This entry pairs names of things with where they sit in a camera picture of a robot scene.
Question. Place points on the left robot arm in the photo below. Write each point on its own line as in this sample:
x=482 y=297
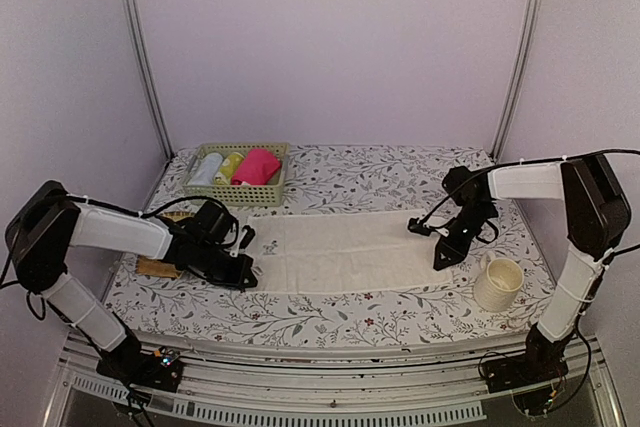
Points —
x=209 y=245

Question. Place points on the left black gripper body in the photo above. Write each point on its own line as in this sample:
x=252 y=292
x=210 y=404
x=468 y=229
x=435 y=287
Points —
x=219 y=271

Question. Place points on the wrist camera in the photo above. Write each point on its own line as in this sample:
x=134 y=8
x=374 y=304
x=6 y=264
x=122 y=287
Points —
x=244 y=238
x=424 y=228

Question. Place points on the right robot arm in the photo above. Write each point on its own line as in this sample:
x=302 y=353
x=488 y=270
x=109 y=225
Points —
x=593 y=214

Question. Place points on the aluminium front rail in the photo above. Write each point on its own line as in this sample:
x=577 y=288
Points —
x=225 y=384

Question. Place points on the green patterned rolled towel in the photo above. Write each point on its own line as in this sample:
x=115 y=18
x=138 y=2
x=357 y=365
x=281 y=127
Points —
x=227 y=169

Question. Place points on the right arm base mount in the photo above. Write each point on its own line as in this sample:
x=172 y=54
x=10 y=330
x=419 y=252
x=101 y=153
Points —
x=503 y=372

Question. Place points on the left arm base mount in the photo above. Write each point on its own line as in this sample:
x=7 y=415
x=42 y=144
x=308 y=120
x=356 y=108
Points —
x=158 y=370

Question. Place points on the cream white towel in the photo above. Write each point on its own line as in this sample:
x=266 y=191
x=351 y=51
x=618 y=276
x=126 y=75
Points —
x=329 y=254

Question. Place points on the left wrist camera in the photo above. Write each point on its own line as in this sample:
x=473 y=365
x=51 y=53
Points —
x=244 y=238

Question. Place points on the woven bamboo tray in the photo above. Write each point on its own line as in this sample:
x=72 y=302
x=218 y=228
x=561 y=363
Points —
x=158 y=269

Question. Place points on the left aluminium frame post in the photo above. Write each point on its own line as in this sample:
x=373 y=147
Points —
x=144 y=68

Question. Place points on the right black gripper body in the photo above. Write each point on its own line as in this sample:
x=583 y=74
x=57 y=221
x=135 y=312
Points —
x=474 y=217

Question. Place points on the light blue rolled towel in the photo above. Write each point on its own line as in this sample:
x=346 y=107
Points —
x=206 y=171

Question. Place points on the green plastic basket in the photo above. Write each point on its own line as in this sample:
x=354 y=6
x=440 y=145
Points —
x=270 y=195

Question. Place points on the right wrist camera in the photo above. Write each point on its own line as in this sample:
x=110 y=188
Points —
x=424 y=228

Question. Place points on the cream ribbed mug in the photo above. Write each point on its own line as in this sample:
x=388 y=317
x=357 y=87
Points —
x=498 y=284

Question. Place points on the pink towel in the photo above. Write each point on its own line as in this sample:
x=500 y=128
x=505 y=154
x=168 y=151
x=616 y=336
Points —
x=257 y=169

